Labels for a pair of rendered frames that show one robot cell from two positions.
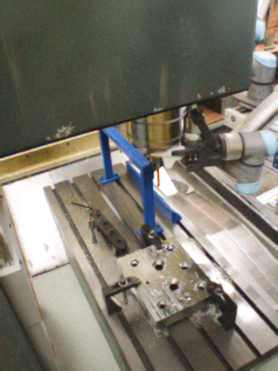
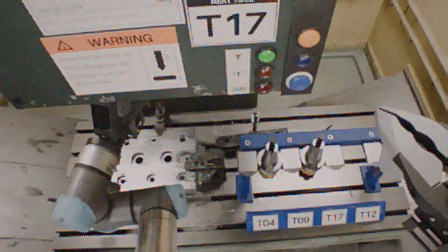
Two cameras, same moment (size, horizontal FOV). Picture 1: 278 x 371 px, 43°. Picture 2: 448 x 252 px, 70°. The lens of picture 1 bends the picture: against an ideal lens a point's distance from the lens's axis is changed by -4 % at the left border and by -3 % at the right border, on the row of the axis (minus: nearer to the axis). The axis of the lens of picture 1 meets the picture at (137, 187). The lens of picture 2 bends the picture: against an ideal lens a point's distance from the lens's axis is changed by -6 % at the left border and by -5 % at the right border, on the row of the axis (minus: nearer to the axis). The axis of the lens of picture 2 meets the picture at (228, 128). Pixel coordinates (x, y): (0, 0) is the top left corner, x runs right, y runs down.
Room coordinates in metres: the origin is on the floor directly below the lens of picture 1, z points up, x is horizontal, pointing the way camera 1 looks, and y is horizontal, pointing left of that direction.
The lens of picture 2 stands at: (1.22, -0.44, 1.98)
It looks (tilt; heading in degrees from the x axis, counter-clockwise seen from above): 58 degrees down; 113
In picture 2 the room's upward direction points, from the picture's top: 3 degrees counter-clockwise
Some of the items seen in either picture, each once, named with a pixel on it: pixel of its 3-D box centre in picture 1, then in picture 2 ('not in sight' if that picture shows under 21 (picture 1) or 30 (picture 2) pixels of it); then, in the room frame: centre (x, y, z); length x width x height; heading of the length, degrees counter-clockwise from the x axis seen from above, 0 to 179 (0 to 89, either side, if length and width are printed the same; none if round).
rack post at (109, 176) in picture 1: (106, 153); (385, 160); (1.50, 0.14, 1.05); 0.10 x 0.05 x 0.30; 113
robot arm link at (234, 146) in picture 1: (228, 146); (99, 161); (0.87, -0.27, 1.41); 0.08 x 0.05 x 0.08; 5
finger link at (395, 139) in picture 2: not in sight; (394, 157); (1.32, -0.25, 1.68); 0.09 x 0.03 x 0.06; 143
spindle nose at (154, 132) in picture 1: (155, 113); not in sight; (0.85, -0.06, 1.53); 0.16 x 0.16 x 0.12
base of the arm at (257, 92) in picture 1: (261, 88); not in sight; (1.78, -0.70, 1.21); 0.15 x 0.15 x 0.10
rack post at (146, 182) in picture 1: (148, 203); (245, 170); (1.10, -0.04, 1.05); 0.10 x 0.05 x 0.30; 113
